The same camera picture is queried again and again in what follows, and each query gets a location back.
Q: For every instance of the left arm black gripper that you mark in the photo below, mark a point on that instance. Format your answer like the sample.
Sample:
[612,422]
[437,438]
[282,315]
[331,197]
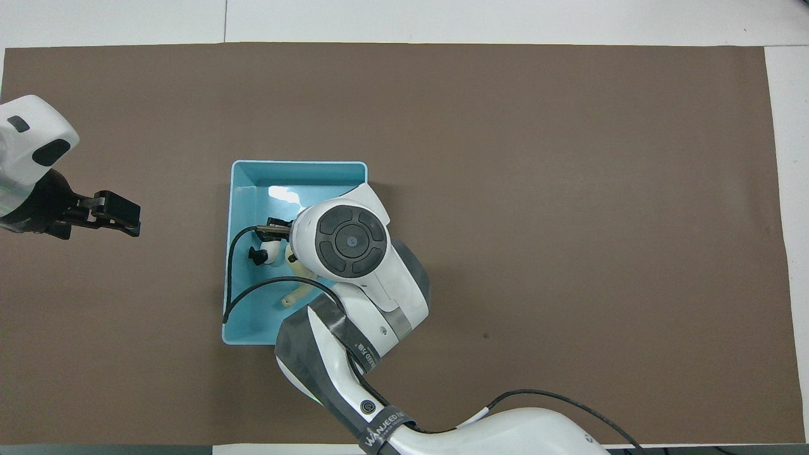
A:
[44,202]

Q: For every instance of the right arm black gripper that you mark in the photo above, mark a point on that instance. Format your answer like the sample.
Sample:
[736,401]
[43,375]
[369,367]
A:
[277,230]

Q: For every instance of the black white panda toy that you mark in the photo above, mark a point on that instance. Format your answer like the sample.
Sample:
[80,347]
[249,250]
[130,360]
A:
[268,254]

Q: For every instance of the cream camel toy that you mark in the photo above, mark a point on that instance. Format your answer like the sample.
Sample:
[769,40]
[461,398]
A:
[297,265]

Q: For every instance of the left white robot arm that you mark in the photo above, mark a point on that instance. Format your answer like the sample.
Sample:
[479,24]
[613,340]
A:
[25,145]

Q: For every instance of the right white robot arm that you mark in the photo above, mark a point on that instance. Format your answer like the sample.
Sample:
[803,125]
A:
[347,240]

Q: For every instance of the light blue storage box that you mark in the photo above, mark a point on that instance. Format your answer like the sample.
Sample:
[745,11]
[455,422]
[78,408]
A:
[253,189]

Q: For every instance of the brown table mat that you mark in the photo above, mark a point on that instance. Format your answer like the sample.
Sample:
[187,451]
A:
[569,189]

